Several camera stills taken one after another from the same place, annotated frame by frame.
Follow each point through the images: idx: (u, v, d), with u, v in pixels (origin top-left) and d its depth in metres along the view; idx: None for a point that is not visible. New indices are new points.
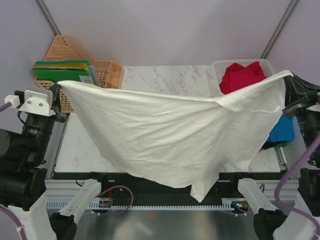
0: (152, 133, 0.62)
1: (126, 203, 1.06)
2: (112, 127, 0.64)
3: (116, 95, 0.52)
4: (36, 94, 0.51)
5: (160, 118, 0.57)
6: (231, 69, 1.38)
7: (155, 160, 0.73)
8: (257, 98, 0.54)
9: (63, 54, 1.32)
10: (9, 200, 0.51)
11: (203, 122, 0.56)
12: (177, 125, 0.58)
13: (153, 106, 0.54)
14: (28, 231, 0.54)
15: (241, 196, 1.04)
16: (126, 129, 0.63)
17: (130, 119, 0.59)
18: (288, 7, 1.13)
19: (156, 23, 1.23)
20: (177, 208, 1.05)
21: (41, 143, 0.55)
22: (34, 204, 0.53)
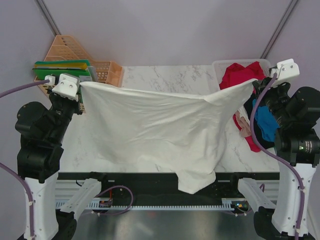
0: (153, 118, 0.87)
1: (126, 202, 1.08)
2: (121, 114, 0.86)
3: (131, 93, 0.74)
4: (70, 77, 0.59)
5: (159, 106, 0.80)
6: (231, 69, 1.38)
7: (153, 135, 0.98)
8: (233, 97, 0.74)
9: (64, 54, 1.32)
10: (28, 172, 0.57)
11: (189, 110, 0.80)
12: (172, 112, 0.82)
13: (153, 99, 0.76)
14: (37, 207, 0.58)
15: (241, 196, 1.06)
16: (134, 116, 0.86)
17: (136, 107, 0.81)
18: (288, 7, 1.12)
19: (156, 23, 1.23)
20: (177, 208, 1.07)
21: (62, 123, 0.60)
22: (49, 178, 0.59)
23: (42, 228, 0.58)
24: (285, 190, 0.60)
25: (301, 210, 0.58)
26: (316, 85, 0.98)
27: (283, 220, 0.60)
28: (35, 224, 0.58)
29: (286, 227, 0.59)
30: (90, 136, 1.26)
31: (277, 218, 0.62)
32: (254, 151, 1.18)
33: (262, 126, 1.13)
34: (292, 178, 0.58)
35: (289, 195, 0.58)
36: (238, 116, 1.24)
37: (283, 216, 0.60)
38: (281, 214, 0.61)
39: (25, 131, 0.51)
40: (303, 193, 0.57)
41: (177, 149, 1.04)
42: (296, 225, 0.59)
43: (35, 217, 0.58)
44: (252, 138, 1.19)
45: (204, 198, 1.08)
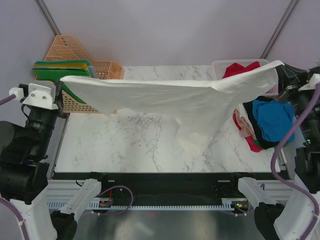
0: (158, 100, 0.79)
1: (126, 203, 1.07)
2: (117, 100, 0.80)
3: (120, 84, 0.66)
4: (39, 87, 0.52)
5: (158, 93, 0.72)
6: (231, 69, 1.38)
7: (161, 111, 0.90)
8: (247, 81, 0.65)
9: (64, 54, 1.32)
10: (11, 193, 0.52)
11: (198, 95, 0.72)
12: (176, 95, 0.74)
13: (148, 88, 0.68)
14: (29, 226, 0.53)
15: (241, 196, 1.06)
16: (130, 99, 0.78)
17: (132, 94, 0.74)
18: (288, 7, 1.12)
19: (156, 23, 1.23)
20: (177, 208, 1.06)
21: (43, 137, 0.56)
22: (36, 198, 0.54)
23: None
24: (297, 208, 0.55)
25: (308, 231, 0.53)
26: None
27: (286, 233, 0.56)
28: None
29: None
30: (90, 136, 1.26)
31: (280, 226, 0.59)
32: (254, 151, 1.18)
33: (262, 126, 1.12)
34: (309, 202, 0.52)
35: (299, 215, 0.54)
36: (238, 116, 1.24)
37: (288, 231, 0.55)
38: (286, 227, 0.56)
39: None
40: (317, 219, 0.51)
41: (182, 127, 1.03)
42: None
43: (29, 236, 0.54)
44: (251, 138, 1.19)
45: (205, 198, 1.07)
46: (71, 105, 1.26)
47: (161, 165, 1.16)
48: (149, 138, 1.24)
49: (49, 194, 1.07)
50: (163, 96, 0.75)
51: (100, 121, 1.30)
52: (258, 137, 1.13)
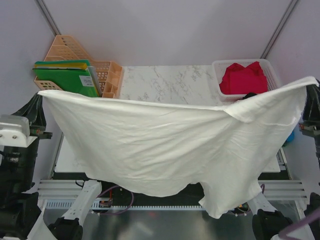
0: (148, 150, 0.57)
1: (126, 203, 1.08)
2: (103, 145, 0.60)
3: (110, 106, 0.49)
4: (8, 126, 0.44)
5: (160, 132, 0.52)
6: (231, 69, 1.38)
7: (156, 179, 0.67)
8: (273, 106, 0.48)
9: (64, 54, 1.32)
10: (3, 233, 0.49)
11: (207, 136, 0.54)
12: (178, 140, 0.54)
13: (146, 117, 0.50)
14: None
15: None
16: (113, 145, 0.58)
17: (124, 133, 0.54)
18: (287, 7, 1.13)
19: (155, 23, 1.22)
20: (177, 208, 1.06)
21: (24, 169, 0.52)
22: (32, 230, 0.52)
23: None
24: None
25: None
26: None
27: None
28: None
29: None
30: None
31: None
32: None
33: None
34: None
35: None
36: None
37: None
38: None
39: None
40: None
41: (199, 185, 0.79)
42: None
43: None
44: None
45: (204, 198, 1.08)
46: None
47: None
48: None
49: (49, 194, 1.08)
50: (157, 138, 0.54)
51: None
52: None
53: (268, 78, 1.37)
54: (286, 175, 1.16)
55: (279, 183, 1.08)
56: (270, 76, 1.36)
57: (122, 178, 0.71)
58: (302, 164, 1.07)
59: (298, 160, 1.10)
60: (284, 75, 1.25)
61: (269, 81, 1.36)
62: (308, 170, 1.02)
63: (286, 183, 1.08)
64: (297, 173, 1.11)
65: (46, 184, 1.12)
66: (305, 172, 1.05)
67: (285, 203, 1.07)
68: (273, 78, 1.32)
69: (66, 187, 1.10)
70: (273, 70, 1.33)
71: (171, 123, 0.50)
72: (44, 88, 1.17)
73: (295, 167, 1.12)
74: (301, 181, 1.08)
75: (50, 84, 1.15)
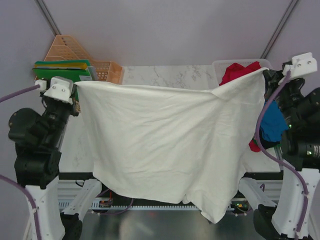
0: (155, 132, 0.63)
1: (126, 203, 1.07)
2: (116, 131, 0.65)
3: (128, 88, 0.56)
4: (61, 81, 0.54)
5: (167, 112, 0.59)
6: (231, 69, 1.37)
7: (159, 169, 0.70)
8: (243, 89, 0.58)
9: (63, 54, 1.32)
10: (28, 177, 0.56)
11: (201, 118, 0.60)
12: (179, 122, 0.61)
13: (158, 100, 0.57)
14: (41, 214, 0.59)
15: (241, 196, 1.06)
16: (125, 129, 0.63)
17: (137, 116, 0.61)
18: (288, 7, 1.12)
19: (156, 22, 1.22)
20: (177, 208, 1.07)
21: (57, 128, 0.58)
22: (50, 183, 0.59)
23: (48, 233, 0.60)
24: (288, 193, 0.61)
25: (302, 217, 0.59)
26: (315, 85, 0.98)
27: (284, 222, 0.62)
28: (41, 230, 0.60)
29: (288, 228, 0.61)
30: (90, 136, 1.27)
31: (278, 221, 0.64)
32: (254, 150, 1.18)
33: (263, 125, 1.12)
34: (298, 182, 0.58)
35: (292, 199, 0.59)
36: None
37: (285, 218, 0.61)
38: (283, 218, 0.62)
39: (18, 139, 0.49)
40: (306, 199, 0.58)
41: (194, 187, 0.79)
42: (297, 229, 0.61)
43: (40, 226, 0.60)
44: None
45: None
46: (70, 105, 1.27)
47: None
48: None
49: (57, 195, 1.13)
50: (164, 119, 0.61)
51: None
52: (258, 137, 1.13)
53: None
54: None
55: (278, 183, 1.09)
56: None
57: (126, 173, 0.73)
58: None
59: None
60: None
61: None
62: None
63: None
64: None
65: None
66: None
67: None
68: None
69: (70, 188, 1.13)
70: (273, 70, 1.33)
71: (170, 105, 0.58)
72: None
73: None
74: None
75: None
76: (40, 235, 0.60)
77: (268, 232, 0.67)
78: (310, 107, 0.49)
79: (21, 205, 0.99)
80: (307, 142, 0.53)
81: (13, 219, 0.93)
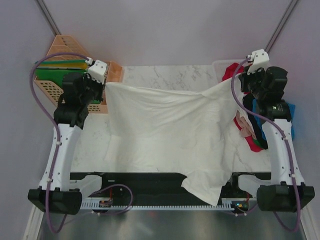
0: (158, 115, 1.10)
1: (126, 203, 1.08)
2: (135, 114, 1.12)
3: (142, 90, 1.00)
4: (102, 62, 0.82)
5: (167, 105, 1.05)
6: (231, 69, 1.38)
7: (163, 137, 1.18)
8: (225, 91, 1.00)
9: (64, 54, 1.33)
10: (64, 119, 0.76)
11: (196, 106, 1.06)
12: (177, 109, 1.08)
13: (160, 96, 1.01)
14: (61, 149, 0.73)
15: (241, 196, 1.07)
16: (140, 113, 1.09)
17: (147, 105, 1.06)
18: (288, 7, 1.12)
19: (156, 22, 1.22)
20: (177, 208, 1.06)
21: (89, 94, 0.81)
22: (77, 129, 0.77)
23: (58, 173, 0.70)
24: (273, 144, 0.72)
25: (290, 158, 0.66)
26: (315, 85, 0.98)
27: (279, 170, 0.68)
28: (54, 168, 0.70)
29: (284, 175, 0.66)
30: (90, 136, 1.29)
31: (274, 176, 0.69)
32: (254, 151, 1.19)
33: None
34: (276, 130, 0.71)
35: (276, 144, 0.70)
36: (238, 117, 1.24)
37: (278, 166, 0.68)
38: (277, 168, 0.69)
39: (68, 86, 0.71)
40: (287, 141, 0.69)
41: (190, 158, 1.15)
42: (292, 173, 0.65)
43: (55, 164, 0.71)
44: (252, 139, 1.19)
45: None
46: None
47: (161, 166, 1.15)
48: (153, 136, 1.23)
49: None
50: (163, 107, 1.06)
51: (100, 121, 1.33)
52: (258, 137, 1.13)
53: None
54: None
55: None
56: None
57: (139, 140, 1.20)
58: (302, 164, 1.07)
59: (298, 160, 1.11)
60: None
61: None
62: (309, 170, 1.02)
63: None
64: None
65: None
66: (305, 172, 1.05)
67: None
68: None
69: None
70: None
71: (171, 100, 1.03)
72: (44, 88, 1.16)
73: None
74: None
75: (50, 84, 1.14)
76: (52, 173, 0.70)
77: (266, 200, 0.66)
78: (267, 77, 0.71)
79: (22, 205, 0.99)
80: (271, 105, 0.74)
81: (13, 219, 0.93)
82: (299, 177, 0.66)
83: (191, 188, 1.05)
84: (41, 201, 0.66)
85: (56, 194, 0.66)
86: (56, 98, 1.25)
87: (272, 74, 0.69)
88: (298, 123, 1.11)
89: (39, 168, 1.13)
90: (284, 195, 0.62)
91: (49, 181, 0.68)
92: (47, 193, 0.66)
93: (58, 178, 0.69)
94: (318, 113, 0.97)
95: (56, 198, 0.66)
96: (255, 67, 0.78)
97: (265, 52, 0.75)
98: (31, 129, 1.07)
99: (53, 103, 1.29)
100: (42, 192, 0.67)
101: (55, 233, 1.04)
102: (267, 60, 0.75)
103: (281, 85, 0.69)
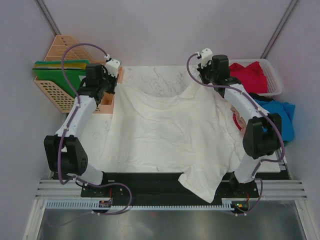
0: (150, 113, 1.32)
1: (125, 203, 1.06)
2: (132, 113, 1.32)
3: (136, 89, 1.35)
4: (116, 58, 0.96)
5: (157, 104, 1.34)
6: (230, 69, 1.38)
7: (157, 136, 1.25)
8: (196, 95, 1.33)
9: (64, 54, 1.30)
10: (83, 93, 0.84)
11: (180, 107, 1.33)
12: (166, 109, 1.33)
13: (151, 96, 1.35)
14: (80, 109, 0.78)
15: (242, 196, 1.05)
16: (136, 111, 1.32)
17: (141, 103, 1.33)
18: (288, 7, 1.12)
19: (156, 23, 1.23)
20: (177, 208, 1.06)
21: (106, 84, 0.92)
22: (93, 105, 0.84)
23: (75, 125, 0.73)
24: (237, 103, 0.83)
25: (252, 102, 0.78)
26: (315, 85, 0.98)
27: (247, 113, 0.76)
28: (72, 122, 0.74)
29: (253, 112, 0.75)
30: (90, 136, 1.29)
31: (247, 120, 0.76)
32: None
33: None
34: (234, 91, 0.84)
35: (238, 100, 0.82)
36: (238, 116, 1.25)
37: (246, 112, 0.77)
38: (246, 113, 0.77)
39: (91, 68, 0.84)
40: (244, 93, 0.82)
41: (182, 151, 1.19)
42: (257, 109, 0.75)
43: (73, 119, 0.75)
44: None
45: None
46: (70, 105, 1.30)
47: (161, 165, 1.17)
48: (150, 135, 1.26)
49: (49, 194, 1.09)
50: (154, 105, 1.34)
51: (100, 121, 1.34)
52: None
53: (268, 78, 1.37)
54: (286, 175, 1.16)
55: (279, 182, 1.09)
56: (270, 76, 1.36)
57: (135, 138, 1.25)
58: (302, 164, 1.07)
59: (297, 160, 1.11)
60: (283, 75, 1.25)
61: (270, 81, 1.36)
62: (309, 170, 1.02)
63: (286, 183, 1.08)
64: (297, 173, 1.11)
65: (44, 184, 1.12)
66: (304, 172, 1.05)
67: (285, 203, 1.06)
68: (273, 78, 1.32)
69: (67, 187, 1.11)
70: (273, 70, 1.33)
71: (159, 102, 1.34)
72: (44, 88, 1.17)
73: (296, 167, 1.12)
74: (301, 181, 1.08)
75: (50, 84, 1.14)
76: (70, 125, 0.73)
77: (250, 140, 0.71)
78: (213, 62, 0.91)
79: (22, 205, 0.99)
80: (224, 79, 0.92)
81: (13, 219, 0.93)
82: (265, 111, 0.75)
83: (187, 183, 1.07)
84: (54, 147, 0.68)
85: (68, 140, 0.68)
86: (56, 98, 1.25)
87: (215, 58, 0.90)
88: (298, 123, 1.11)
89: (39, 168, 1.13)
90: (260, 126, 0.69)
91: (66, 128, 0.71)
92: (61, 137, 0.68)
93: (73, 129, 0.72)
94: (317, 113, 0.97)
95: (67, 143, 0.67)
96: (205, 61, 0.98)
97: (208, 49, 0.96)
98: (31, 129, 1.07)
99: (53, 103, 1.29)
100: (57, 138, 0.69)
101: (55, 233, 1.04)
102: (211, 54, 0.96)
103: (223, 63, 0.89)
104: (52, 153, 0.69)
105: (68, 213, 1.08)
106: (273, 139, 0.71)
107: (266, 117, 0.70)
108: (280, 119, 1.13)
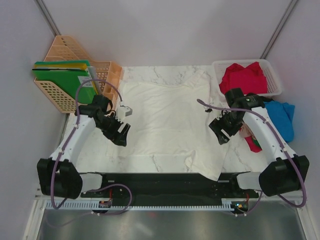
0: (152, 104, 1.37)
1: (125, 203, 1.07)
2: (134, 105, 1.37)
3: (137, 84, 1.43)
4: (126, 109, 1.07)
5: (158, 95, 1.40)
6: (230, 69, 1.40)
7: (159, 126, 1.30)
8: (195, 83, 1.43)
9: (64, 54, 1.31)
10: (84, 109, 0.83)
11: (182, 93, 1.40)
12: (168, 98, 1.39)
13: (151, 88, 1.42)
14: (78, 131, 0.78)
15: (241, 196, 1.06)
16: (138, 103, 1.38)
17: (143, 97, 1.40)
18: (287, 8, 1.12)
19: (156, 23, 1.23)
20: (177, 208, 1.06)
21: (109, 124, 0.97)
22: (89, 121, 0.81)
23: (71, 148, 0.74)
24: (260, 134, 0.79)
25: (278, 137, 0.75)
26: (315, 86, 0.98)
27: (271, 149, 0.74)
28: (67, 144, 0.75)
29: (276, 151, 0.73)
30: (90, 136, 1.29)
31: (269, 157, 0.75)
32: (254, 151, 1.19)
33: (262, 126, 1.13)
34: (255, 117, 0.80)
35: (262, 131, 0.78)
36: None
37: (269, 147, 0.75)
38: (269, 148, 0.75)
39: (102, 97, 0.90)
40: (268, 122, 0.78)
41: (183, 136, 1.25)
42: (283, 148, 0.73)
43: (70, 140, 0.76)
44: (251, 138, 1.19)
45: (204, 198, 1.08)
46: (71, 105, 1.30)
47: (161, 166, 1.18)
48: (152, 126, 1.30)
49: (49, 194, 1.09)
50: (155, 97, 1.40)
51: None
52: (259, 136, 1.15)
53: (268, 78, 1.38)
54: None
55: None
56: (269, 76, 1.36)
57: (138, 129, 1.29)
58: None
59: None
60: (283, 75, 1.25)
61: (269, 81, 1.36)
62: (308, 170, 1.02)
63: None
64: None
65: None
66: None
67: (285, 203, 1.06)
68: (273, 79, 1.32)
69: None
70: (273, 70, 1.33)
71: (160, 93, 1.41)
72: (43, 88, 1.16)
73: None
74: None
75: (50, 84, 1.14)
76: (65, 148, 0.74)
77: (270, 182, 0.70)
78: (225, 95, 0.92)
79: (21, 205, 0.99)
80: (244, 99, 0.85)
81: (12, 220, 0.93)
82: (291, 151, 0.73)
83: (193, 165, 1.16)
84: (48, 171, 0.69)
85: (63, 165, 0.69)
86: (55, 98, 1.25)
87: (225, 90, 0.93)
88: (298, 123, 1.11)
89: None
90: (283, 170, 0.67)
91: (61, 151, 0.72)
92: (56, 162, 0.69)
93: (68, 153, 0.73)
94: (317, 114, 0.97)
95: (61, 168, 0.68)
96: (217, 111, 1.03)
97: None
98: (31, 130, 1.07)
99: (53, 103, 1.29)
100: (50, 162, 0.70)
101: (55, 233, 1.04)
102: None
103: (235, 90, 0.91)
104: (46, 177, 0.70)
105: (68, 214, 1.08)
106: (293, 181, 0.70)
107: (290, 161, 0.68)
108: (280, 118, 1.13)
